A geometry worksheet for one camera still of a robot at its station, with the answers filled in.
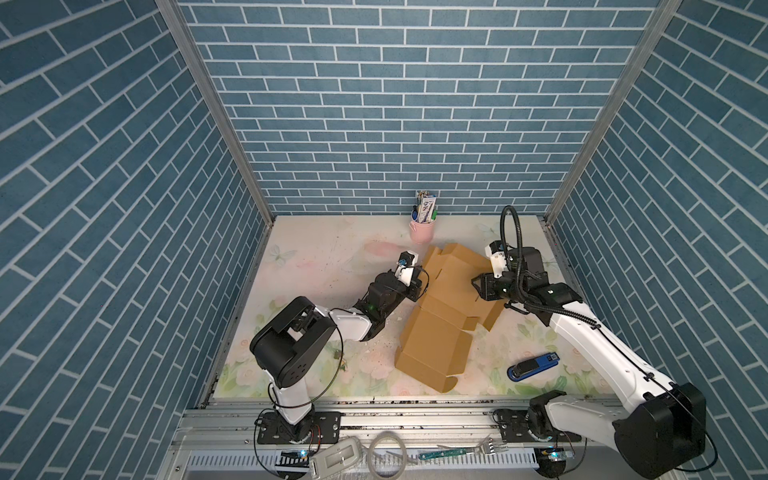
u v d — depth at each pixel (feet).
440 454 2.28
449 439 2.42
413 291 2.59
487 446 2.34
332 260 3.55
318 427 2.38
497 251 2.36
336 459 2.22
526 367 2.60
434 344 2.90
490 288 2.37
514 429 2.41
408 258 2.44
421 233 3.64
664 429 1.27
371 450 2.27
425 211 3.44
